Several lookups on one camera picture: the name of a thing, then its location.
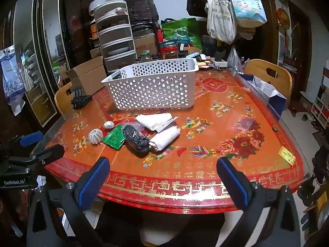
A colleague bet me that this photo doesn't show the white ribbed plastic ball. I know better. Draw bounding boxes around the white ribbed plastic ball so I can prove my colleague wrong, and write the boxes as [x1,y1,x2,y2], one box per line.
[88,128,104,144]

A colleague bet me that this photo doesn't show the small white bagged wad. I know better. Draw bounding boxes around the small white bagged wad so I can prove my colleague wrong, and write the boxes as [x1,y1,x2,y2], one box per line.
[103,121,114,129]

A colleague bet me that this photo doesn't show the green foil packet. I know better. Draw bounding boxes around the green foil packet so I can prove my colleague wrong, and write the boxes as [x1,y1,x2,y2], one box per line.
[102,125,125,150]

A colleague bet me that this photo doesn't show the white cloth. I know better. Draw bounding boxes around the white cloth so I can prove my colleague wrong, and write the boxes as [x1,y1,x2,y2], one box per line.
[149,126,181,152]

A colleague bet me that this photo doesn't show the white towel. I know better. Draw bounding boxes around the white towel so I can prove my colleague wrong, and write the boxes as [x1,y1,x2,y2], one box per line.
[135,113,172,131]

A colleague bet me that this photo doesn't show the left wooden chair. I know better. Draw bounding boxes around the left wooden chair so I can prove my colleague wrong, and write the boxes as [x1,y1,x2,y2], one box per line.
[55,82,73,115]

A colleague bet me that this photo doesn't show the wooden chair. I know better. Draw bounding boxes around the wooden chair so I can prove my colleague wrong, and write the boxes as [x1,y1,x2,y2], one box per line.
[244,59,293,110]
[55,82,73,115]

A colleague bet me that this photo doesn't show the yellow paper tag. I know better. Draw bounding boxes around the yellow paper tag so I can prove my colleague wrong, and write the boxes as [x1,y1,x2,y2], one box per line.
[278,146,296,166]

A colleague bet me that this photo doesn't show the black phone stand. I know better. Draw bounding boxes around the black phone stand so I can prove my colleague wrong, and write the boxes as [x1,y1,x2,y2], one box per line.
[71,87,93,110]

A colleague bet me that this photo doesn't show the brown cardboard box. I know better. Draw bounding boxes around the brown cardboard box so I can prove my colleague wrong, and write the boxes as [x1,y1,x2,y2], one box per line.
[66,56,107,95]

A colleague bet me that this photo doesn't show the low white shelf unit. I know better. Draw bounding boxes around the low white shelf unit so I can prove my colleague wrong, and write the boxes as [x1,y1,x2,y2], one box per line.
[310,66,329,129]

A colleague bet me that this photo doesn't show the dark mirrored cabinet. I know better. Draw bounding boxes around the dark mirrored cabinet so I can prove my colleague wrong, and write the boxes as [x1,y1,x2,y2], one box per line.
[3,0,93,129]

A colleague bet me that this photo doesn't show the right wooden chair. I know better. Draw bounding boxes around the right wooden chair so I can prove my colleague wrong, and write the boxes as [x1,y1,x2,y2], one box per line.
[244,59,293,110]

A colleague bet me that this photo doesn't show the white perforated plastic basket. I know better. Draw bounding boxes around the white perforated plastic basket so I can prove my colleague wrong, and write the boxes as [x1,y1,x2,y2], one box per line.
[102,58,199,110]

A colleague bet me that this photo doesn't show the grey stacked drawer unit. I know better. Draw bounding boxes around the grey stacked drawer unit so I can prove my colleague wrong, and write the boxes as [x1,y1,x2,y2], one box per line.
[94,0,137,75]

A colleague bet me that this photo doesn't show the red lidded jar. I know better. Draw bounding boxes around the red lidded jar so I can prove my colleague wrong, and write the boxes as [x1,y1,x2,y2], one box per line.
[162,42,178,59]

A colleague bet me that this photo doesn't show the black bag on drawers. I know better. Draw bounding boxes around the black bag on drawers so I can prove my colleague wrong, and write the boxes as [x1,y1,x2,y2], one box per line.
[125,0,159,24]

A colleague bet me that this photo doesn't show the green shopping bag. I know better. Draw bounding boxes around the green shopping bag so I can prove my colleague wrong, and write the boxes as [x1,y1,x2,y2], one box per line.
[161,18,206,50]

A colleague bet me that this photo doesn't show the beige canvas tote bag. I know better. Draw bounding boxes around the beige canvas tote bag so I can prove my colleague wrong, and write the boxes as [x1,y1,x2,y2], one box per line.
[206,0,237,45]

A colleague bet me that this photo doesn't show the blue white paper bag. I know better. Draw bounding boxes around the blue white paper bag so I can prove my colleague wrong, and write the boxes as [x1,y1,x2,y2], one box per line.
[231,0,267,28]

